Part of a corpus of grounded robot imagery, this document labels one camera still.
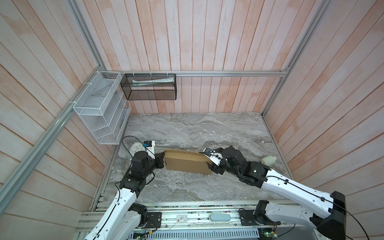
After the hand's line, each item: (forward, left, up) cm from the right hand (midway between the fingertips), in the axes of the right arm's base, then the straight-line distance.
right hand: (211, 155), depth 75 cm
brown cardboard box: (-2, +13, -4) cm, 13 cm away
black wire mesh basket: (+52, +41, +5) cm, 66 cm away
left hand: (+1, +25, -4) cm, 25 cm away
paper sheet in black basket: (+42, +31, +16) cm, 55 cm away
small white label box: (-26, +15, -18) cm, 35 cm away
